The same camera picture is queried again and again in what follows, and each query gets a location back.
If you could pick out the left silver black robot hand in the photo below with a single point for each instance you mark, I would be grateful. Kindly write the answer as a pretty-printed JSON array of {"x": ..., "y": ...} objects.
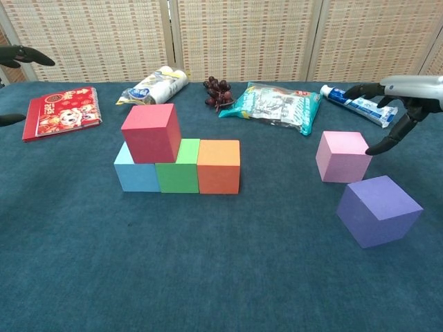
[{"x": 24, "y": 55}]

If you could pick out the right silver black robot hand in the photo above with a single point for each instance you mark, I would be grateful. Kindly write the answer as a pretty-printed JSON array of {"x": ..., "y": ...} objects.
[{"x": 418, "y": 90}]

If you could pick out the light pink foam cube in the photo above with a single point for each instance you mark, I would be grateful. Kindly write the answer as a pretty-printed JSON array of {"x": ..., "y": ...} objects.
[{"x": 341, "y": 162}]

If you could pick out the purple foam cube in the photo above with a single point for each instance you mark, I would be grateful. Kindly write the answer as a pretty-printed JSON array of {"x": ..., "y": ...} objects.
[{"x": 373, "y": 214}]

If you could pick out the red foam cube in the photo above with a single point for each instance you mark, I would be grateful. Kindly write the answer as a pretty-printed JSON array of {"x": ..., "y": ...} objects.
[{"x": 149, "y": 138}]

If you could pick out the light blue foam cube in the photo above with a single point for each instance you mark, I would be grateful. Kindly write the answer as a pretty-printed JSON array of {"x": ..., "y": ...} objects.
[{"x": 138, "y": 178}]

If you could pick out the green foam cube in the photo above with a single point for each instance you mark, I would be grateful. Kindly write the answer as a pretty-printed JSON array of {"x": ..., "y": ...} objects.
[{"x": 176, "y": 178}]

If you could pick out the orange foam cube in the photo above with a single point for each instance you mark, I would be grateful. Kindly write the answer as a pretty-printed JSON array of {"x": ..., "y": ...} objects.
[{"x": 218, "y": 173}]

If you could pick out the woven folding screen panel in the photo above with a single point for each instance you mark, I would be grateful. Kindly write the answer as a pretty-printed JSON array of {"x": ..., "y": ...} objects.
[
  {"x": 242, "y": 41},
  {"x": 93, "y": 41},
  {"x": 434, "y": 65},
  {"x": 373, "y": 41}
]

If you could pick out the blue white toothpaste tube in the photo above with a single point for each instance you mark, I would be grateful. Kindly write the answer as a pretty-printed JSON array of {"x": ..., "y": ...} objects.
[{"x": 367, "y": 111}]

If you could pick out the red spiral desk calendar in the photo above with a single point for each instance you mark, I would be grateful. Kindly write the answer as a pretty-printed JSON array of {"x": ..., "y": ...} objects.
[{"x": 62, "y": 114}]

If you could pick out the white tissue roll pack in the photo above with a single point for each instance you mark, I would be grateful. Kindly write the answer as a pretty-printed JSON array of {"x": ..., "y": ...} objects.
[{"x": 155, "y": 90}]

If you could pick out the teal snack bag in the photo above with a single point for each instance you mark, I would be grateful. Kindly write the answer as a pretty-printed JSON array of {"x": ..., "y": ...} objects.
[{"x": 273, "y": 107}]

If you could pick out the dark red grape bunch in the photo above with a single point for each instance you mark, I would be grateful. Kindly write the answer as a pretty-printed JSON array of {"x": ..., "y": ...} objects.
[{"x": 216, "y": 90}]

